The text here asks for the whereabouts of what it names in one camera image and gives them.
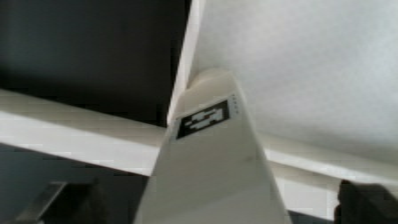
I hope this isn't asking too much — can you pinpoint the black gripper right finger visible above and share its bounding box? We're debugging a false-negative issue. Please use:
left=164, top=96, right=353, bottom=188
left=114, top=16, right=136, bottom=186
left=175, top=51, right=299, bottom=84
left=335, top=180, right=398, bottom=224

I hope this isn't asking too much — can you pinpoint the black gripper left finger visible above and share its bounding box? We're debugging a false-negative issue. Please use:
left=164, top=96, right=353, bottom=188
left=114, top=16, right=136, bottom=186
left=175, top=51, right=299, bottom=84
left=11, top=182, right=109, bottom=224

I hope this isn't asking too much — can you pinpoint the white desk leg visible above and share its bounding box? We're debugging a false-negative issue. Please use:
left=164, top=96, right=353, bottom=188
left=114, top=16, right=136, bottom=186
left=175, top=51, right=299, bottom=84
left=134, top=69, right=292, bottom=224

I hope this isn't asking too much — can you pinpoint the white desk top tray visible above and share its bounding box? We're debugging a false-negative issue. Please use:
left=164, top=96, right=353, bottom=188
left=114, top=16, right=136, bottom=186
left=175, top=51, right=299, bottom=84
left=175, top=0, right=398, bottom=165

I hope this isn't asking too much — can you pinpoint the white U-shaped boundary fence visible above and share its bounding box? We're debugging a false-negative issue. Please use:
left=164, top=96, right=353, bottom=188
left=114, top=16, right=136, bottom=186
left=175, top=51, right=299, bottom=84
left=0, top=89, right=398, bottom=219

